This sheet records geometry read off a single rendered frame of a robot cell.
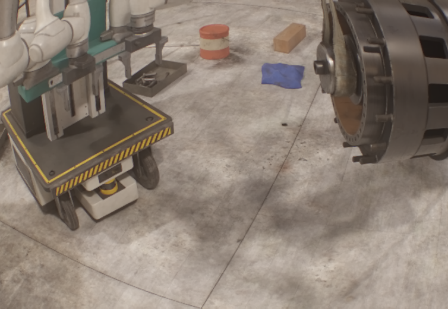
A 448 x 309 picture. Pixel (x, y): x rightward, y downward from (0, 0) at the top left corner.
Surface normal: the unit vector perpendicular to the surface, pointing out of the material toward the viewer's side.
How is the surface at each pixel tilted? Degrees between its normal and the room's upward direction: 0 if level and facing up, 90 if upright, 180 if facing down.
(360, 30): 34
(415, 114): 89
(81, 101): 90
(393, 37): 44
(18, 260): 0
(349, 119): 7
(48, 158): 0
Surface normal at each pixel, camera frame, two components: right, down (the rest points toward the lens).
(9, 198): -0.03, -0.83
